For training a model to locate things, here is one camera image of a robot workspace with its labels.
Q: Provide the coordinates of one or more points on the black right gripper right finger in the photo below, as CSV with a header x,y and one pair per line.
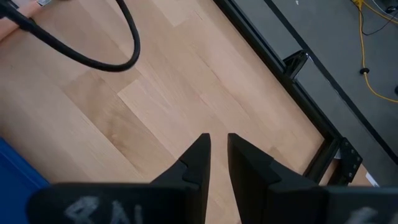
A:
x,y
255,186

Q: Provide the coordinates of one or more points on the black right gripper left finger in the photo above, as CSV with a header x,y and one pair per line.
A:
x,y
199,165

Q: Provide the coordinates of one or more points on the blue textured plastic tray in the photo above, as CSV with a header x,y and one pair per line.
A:
x,y
15,186

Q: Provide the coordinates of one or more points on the black table frame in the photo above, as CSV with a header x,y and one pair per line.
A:
x,y
280,68

